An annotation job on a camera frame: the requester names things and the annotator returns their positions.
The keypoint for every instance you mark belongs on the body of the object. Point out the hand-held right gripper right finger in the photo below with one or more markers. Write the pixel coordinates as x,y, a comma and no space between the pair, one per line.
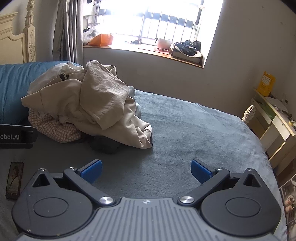
200,170

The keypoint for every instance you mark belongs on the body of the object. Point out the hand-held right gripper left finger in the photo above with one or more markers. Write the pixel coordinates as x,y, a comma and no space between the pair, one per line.
92,171

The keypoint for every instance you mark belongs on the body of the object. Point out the dark grey garment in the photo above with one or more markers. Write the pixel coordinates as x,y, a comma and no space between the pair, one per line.
104,144

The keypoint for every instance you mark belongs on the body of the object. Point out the grey blue blanket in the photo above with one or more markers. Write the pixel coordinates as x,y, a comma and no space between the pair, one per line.
196,129

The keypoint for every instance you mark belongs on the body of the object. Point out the black smartphone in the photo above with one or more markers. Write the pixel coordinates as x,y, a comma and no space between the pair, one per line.
15,180

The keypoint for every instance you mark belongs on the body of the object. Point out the pink checkered garment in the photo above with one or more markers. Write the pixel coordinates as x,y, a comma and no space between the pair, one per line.
60,132

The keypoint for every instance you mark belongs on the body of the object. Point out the blue pillow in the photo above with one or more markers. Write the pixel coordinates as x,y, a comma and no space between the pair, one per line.
16,88

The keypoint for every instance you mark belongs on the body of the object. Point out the beige jacket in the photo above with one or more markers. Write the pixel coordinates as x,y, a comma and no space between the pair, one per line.
129,125

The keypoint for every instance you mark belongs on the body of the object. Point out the cream bedpost finial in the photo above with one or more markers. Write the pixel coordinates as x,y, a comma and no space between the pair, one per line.
249,113

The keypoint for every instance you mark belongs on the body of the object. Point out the cream desk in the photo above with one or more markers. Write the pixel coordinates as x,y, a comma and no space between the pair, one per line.
277,129

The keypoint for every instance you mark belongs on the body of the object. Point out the photo print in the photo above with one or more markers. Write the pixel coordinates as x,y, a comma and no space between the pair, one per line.
289,201

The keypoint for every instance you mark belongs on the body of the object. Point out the cream carved headboard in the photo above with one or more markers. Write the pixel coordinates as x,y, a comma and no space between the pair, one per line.
23,41

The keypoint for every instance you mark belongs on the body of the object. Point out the yellow box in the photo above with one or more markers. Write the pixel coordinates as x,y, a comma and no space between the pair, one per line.
266,83

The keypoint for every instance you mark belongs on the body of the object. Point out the cardboard box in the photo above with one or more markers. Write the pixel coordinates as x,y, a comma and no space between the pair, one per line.
185,56

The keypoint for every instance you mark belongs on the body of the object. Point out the grey curtain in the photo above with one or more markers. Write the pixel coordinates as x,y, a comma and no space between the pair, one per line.
67,30

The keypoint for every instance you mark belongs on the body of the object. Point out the black cloth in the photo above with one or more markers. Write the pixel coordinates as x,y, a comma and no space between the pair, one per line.
188,47

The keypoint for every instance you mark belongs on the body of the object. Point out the white plastic bag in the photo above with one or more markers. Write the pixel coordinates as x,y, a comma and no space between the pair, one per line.
89,34

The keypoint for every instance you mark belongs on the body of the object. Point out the wooden window sill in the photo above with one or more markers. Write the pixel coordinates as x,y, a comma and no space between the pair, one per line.
143,52

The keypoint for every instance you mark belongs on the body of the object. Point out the orange bag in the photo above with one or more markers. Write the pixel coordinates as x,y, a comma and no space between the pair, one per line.
101,39

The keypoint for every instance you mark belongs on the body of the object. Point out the white pink pot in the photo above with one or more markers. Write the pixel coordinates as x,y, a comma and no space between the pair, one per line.
163,43

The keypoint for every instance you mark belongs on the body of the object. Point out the window grille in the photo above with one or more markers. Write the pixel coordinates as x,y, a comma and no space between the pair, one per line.
161,25

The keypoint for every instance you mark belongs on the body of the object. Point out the white wall rack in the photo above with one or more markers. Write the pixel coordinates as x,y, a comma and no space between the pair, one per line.
91,19

